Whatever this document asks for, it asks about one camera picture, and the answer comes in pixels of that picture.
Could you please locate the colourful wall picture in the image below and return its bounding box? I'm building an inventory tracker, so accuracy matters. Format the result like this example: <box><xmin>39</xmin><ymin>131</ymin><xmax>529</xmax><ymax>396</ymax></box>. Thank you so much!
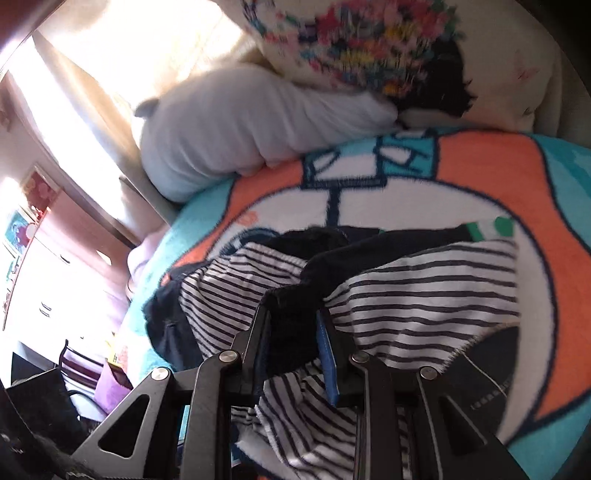
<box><xmin>2</xmin><ymin>165</ymin><xmax>61</xmax><ymax>264</ymax></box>

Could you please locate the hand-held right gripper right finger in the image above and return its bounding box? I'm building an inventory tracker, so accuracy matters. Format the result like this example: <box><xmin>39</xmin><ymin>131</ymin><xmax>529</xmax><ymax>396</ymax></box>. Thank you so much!
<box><xmin>316</xmin><ymin>306</ymin><xmax>532</xmax><ymax>480</ymax></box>

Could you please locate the black and white striped shirt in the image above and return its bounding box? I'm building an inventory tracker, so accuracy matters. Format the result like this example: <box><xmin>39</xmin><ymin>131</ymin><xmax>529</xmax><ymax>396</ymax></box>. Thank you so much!
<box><xmin>143</xmin><ymin>222</ymin><xmax>522</xmax><ymax>480</ymax></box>

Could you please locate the floral printed pillow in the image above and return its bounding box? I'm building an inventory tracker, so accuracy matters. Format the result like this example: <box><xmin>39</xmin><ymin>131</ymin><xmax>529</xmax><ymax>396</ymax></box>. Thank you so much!
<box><xmin>228</xmin><ymin>0</ymin><xmax>561</xmax><ymax>134</ymax></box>

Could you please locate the purple chair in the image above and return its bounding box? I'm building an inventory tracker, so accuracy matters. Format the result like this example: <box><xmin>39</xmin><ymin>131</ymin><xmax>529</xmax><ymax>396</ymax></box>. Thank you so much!
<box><xmin>58</xmin><ymin>339</ymin><xmax>134</xmax><ymax>423</ymax></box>

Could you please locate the white pillow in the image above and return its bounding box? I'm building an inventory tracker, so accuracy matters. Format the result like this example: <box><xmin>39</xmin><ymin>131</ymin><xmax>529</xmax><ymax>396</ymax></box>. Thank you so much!
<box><xmin>134</xmin><ymin>62</ymin><xmax>398</xmax><ymax>204</ymax></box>

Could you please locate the printed fleece blanket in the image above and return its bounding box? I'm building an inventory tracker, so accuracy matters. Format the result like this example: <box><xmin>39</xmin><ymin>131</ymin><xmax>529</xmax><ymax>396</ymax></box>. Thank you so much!
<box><xmin>111</xmin><ymin>129</ymin><xmax>591</xmax><ymax>480</ymax></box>

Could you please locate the white drawer cabinet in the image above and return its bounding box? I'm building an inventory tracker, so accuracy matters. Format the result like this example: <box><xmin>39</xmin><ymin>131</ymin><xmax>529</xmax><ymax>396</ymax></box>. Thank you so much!
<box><xmin>0</xmin><ymin>189</ymin><xmax>139</xmax><ymax>365</ymax></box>

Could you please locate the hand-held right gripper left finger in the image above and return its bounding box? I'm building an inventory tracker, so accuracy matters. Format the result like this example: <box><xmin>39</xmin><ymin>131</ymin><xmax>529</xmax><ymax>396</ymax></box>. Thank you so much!
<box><xmin>70</xmin><ymin>304</ymin><xmax>272</xmax><ymax>480</ymax></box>

